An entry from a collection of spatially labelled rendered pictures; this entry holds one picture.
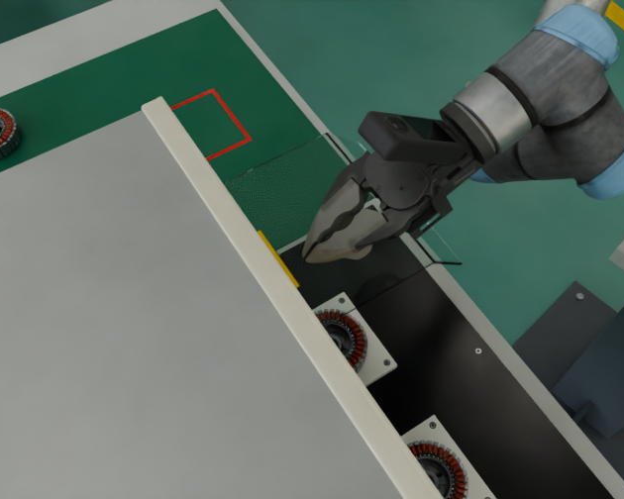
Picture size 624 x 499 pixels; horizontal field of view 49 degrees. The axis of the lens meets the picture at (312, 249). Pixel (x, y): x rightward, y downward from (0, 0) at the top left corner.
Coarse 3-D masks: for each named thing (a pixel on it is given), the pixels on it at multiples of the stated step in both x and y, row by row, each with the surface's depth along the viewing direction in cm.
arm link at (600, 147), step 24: (576, 120) 68; (600, 120) 68; (528, 144) 76; (552, 144) 72; (576, 144) 69; (600, 144) 69; (528, 168) 77; (552, 168) 74; (576, 168) 72; (600, 168) 70; (600, 192) 72
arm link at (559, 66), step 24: (552, 24) 66; (576, 24) 65; (600, 24) 64; (528, 48) 66; (552, 48) 65; (576, 48) 65; (600, 48) 65; (504, 72) 66; (528, 72) 65; (552, 72) 65; (576, 72) 65; (600, 72) 67; (528, 96) 65; (552, 96) 66; (576, 96) 66; (600, 96) 67; (552, 120) 69
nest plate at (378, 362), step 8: (352, 312) 111; (360, 320) 111; (368, 328) 110; (368, 336) 109; (368, 344) 109; (376, 344) 109; (344, 352) 108; (368, 352) 108; (376, 352) 108; (384, 352) 108; (368, 360) 107; (376, 360) 107; (384, 360) 107; (392, 360) 107; (368, 368) 106; (376, 368) 106; (384, 368) 106; (392, 368) 107; (360, 376) 106; (368, 376) 106; (376, 376) 106; (368, 384) 106
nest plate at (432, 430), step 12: (432, 420) 102; (408, 432) 101; (420, 432) 101; (432, 432) 101; (444, 432) 101; (432, 444) 100; (444, 444) 100; (456, 456) 100; (432, 468) 99; (468, 468) 99; (468, 480) 98; (480, 480) 98; (444, 492) 97; (468, 492) 97; (480, 492) 97
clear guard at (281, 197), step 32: (288, 160) 92; (320, 160) 92; (352, 160) 92; (256, 192) 89; (288, 192) 89; (320, 192) 89; (256, 224) 86; (288, 224) 86; (288, 256) 84; (384, 256) 84; (416, 256) 84; (448, 256) 88; (320, 288) 82; (352, 288) 82; (384, 288) 82; (320, 320) 80
